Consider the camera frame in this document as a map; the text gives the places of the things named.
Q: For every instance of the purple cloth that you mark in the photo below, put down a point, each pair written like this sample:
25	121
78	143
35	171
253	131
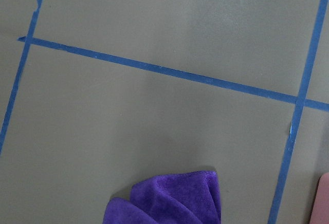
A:
172	198

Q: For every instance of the pink plastic tray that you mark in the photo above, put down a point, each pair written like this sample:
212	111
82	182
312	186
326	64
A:
320	208

